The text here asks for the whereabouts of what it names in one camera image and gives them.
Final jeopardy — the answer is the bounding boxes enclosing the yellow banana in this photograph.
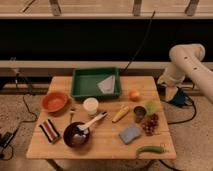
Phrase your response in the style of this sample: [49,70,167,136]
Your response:
[112,106,130,123]

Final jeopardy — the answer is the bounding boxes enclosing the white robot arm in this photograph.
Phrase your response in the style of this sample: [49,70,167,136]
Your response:
[157,44,213,104]

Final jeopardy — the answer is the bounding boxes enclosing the white cup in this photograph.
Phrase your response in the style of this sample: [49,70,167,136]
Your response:
[83,97,99,116]

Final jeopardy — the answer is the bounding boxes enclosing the white paper napkin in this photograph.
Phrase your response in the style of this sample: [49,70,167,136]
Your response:
[98,75,115,94]

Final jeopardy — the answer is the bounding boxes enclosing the green plastic tray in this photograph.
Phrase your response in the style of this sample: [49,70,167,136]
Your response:
[71,67,122,101]

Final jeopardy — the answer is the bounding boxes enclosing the orange fruit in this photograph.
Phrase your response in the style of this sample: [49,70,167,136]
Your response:
[129,90,140,101]

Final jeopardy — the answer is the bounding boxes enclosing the wooden table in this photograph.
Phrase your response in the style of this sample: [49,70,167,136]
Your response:
[27,76,176,160]

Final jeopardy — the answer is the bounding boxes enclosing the metal fork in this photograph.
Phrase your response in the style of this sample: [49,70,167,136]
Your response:
[70,108,75,123]

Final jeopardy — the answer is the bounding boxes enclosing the white spatula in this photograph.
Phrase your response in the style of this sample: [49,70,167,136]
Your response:
[77,111,107,131]

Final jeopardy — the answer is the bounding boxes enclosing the blue sponge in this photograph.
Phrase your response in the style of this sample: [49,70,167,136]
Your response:
[119,125,141,144]

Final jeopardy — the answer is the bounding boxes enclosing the orange bowl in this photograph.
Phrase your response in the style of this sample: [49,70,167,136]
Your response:
[41,92,68,113]

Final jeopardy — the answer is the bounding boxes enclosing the dark brown bowl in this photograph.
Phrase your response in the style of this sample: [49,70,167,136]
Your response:
[63,122,90,148]

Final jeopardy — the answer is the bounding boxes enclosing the red grapes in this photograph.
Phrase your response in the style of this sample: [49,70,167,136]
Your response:
[141,114,159,136]

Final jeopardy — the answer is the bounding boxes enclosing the green cucumber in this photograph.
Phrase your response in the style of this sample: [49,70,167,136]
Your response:
[136,146,165,157]

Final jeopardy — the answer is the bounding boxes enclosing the blue box on floor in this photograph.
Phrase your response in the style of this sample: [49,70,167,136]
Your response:
[168,89,188,107]

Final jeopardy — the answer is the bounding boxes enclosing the black diagonal cable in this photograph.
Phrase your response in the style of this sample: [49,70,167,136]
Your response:
[119,9,157,75]

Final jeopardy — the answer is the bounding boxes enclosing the black cable on left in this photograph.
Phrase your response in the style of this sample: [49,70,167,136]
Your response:
[0,68,38,160]

